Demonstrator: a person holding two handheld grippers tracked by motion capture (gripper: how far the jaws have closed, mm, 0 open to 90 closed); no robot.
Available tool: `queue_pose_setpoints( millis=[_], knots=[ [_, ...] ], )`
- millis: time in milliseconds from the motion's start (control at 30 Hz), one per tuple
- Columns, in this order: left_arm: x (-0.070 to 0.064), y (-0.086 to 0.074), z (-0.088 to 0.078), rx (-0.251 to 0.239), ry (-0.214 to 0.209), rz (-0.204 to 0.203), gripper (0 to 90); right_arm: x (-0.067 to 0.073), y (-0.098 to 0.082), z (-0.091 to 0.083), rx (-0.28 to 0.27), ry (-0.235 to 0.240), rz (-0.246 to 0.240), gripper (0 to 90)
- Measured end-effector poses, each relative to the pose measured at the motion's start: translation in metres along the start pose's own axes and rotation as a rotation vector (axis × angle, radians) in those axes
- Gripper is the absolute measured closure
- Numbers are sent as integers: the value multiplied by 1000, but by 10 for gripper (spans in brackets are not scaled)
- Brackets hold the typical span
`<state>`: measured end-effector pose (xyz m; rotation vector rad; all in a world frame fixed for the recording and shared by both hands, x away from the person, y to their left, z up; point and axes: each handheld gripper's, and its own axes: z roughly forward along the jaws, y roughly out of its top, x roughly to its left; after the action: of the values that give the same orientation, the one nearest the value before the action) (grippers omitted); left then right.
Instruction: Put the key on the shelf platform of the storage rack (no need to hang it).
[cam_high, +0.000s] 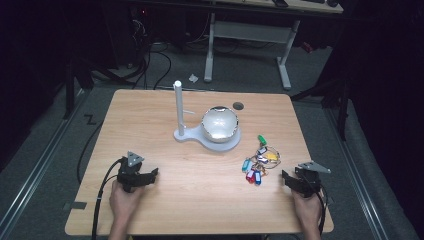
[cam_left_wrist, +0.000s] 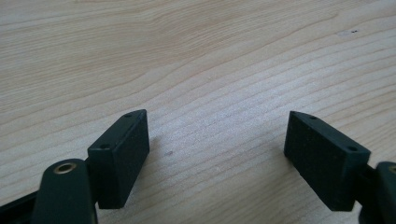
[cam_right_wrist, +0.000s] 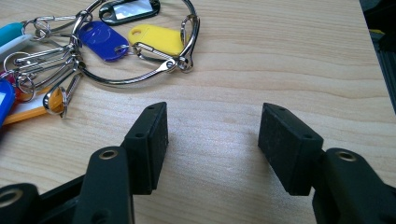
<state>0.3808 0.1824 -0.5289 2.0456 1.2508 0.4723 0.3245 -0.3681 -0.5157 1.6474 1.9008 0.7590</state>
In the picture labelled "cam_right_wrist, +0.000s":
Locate large metal key ring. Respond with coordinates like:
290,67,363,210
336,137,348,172
71,0,201,87

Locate yellow key tag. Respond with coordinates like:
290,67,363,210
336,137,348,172
127,24,189,58

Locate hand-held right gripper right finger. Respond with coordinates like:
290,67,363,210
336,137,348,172
257,102,396,224

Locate black key tag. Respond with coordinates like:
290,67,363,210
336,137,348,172
98,0,162,27

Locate metal snap hook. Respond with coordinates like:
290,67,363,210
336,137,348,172
61,72,83,119
12,43,78,67
178,13,201,75
132,41,185,75

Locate bright blue key tag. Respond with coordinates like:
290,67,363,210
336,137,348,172
0,78,17,129

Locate white key tag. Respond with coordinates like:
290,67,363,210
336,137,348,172
0,34,34,63

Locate teal key tag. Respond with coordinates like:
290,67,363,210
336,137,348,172
0,21,26,49

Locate orange key tag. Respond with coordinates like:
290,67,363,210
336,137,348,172
2,87,64,126

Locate dark blue key tag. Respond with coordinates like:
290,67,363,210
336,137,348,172
77,20,131,63

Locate dark metal stand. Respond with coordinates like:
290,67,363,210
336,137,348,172
359,0,396,115

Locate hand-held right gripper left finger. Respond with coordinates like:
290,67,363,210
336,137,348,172
72,101,170,224

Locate red key tag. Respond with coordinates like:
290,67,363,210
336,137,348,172
0,70,24,101

